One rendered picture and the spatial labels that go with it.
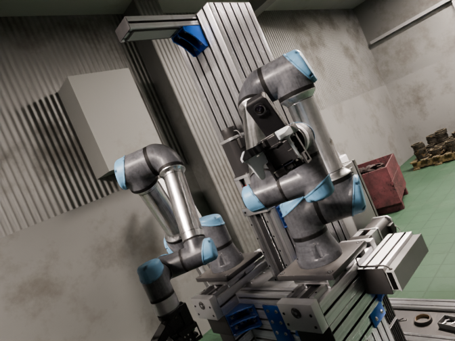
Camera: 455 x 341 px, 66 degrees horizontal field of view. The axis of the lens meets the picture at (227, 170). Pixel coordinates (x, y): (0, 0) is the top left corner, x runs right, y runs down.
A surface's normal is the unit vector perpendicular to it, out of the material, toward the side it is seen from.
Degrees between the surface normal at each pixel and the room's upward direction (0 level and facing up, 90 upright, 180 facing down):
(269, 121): 120
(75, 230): 90
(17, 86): 90
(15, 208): 90
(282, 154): 90
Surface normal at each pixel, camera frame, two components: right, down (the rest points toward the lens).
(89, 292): 0.62, -0.25
